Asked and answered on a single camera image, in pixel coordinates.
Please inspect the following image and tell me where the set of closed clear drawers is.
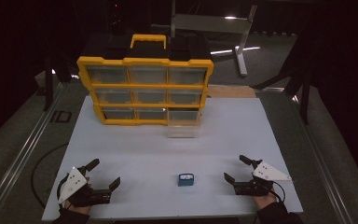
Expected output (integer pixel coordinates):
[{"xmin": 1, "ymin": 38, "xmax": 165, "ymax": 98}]
[{"xmin": 86, "ymin": 65, "xmax": 207, "ymax": 121}]

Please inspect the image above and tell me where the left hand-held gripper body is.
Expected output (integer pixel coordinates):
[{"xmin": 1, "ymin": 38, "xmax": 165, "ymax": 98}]
[{"xmin": 57, "ymin": 166, "xmax": 113, "ymax": 208}]

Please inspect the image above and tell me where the wooden board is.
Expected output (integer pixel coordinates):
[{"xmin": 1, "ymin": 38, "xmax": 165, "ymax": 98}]
[{"xmin": 207, "ymin": 85, "xmax": 258, "ymax": 100}]

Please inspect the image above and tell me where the long black floor cable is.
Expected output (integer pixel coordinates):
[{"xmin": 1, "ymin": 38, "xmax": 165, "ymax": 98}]
[{"xmin": 30, "ymin": 142, "xmax": 70, "ymax": 210}]

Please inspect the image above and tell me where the grey metal stand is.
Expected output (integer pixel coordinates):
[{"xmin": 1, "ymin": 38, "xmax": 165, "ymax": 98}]
[{"xmin": 169, "ymin": 0, "xmax": 262, "ymax": 77}]

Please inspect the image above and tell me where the black stand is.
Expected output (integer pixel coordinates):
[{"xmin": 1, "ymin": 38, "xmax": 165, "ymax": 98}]
[
  {"xmin": 41, "ymin": 46, "xmax": 76, "ymax": 113},
  {"xmin": 251, "ymin": 18, "xmax": 312, "ymax": 126}
]

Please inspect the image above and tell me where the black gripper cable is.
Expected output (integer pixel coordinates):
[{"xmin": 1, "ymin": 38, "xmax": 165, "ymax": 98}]
[
  {"xmin": 269, "ymin": 180, "xmax": 287, "ymax": 203},
  {"xmin": 56, "ymin": 173, "xmax": 73, "ymax": 203}
]

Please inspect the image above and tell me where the yellow black drawer organizer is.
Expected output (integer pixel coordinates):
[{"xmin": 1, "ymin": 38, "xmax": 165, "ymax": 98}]
[{"xmin": 76, "ymin": 33, "xmax": 215, "ymax": 127}]

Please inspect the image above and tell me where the person's left hand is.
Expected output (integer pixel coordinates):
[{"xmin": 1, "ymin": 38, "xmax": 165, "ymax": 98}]
[{"xmin": 63, "ymin": 175, "xmax": 93, "ymax": 217}]

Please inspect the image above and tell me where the clear plastic pulled-out drawer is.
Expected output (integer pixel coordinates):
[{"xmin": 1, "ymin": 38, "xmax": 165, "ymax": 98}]
[{"xmin": 166, "ymin": 108, "xmax": 204, "ymax": 139}]

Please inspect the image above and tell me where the person's right hand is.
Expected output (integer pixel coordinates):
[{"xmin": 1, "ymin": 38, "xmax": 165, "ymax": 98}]
[{"xmin": 252, "ymin": 189, "xmax": 280, "ymax": 211}]

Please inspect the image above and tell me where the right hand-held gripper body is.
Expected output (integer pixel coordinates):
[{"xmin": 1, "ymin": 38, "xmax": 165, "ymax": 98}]
[{"xmin": 232, "ymin": 160, "xmax": 293, "ymax": 197}]

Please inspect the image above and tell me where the aluminium rail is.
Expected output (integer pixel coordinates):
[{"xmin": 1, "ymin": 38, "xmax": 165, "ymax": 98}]
[
  {"xmin": 0, "ymin": 81, "xmax": 67, "ymax": 224},
  {"xmin": 255, "ymin": 86, "xmax": 355, "ymax": 224}
]

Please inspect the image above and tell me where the small blue box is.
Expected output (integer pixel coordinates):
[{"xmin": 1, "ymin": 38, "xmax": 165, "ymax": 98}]
[{"xmin": 177, "ymin": 173, "xmax": 196, "ymax": 188}]

